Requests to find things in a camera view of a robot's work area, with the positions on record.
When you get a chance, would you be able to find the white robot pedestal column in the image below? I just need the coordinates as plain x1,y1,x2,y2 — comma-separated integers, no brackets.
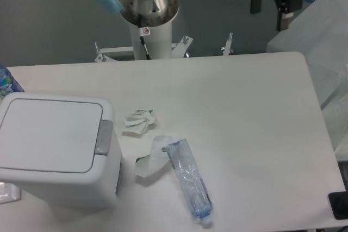
128,21,172,60

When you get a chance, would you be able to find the white metal base frame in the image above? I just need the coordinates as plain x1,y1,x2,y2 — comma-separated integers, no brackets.
94,33,234,62

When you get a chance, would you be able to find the crumpled white paper ball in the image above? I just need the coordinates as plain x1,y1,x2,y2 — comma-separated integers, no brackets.
122,109,156,135

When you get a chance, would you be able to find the crushed clear plastic bottle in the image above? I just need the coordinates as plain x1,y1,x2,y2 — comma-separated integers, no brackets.
162,139,213,226

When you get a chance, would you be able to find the crumpled white green wrapper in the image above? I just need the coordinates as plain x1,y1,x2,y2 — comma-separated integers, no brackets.
134,135,176,178

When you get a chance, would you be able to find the black device at edge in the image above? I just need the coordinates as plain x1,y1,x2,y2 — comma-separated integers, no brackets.
328,191,347,220

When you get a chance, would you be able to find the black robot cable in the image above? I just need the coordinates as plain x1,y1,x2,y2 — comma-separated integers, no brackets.
137,14,151,60

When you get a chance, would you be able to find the blue labelled drink bottle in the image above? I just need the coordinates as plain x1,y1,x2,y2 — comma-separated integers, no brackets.
0,65,24,100

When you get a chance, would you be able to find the white plastic trash can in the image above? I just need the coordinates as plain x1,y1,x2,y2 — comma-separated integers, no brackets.
1,92,122,209

